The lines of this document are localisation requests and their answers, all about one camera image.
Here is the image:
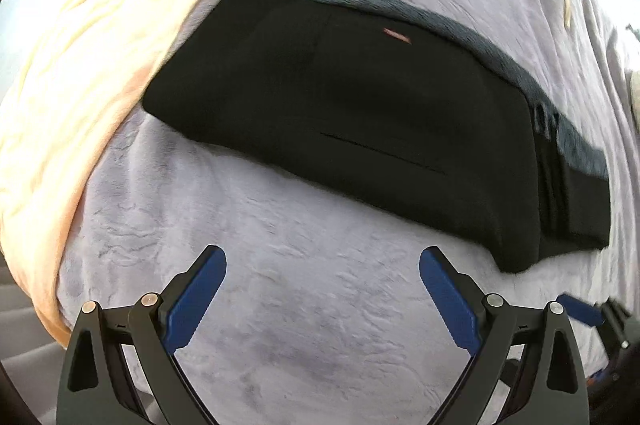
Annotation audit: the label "white textured pillow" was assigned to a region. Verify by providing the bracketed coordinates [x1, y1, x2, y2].
[626, 72, 640, 128]

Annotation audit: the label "lavender textured bedspread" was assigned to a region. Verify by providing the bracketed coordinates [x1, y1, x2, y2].
[0, 0, 640, 425]

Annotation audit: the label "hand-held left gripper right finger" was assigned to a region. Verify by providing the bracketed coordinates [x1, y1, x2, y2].
[420, 246, 588, 425]

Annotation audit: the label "black pants with floral trim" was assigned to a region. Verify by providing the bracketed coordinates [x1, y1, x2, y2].
[142, 0, 611, 275]

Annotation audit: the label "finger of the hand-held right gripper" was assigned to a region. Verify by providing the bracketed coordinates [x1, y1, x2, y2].
[556, 294, 607, 327]

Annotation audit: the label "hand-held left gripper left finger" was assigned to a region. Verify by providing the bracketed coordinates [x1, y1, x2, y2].
[56, 245, 227, 425]

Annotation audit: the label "peach fleece blanket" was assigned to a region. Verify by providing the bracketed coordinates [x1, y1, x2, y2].
[0, 0, 232, 348]

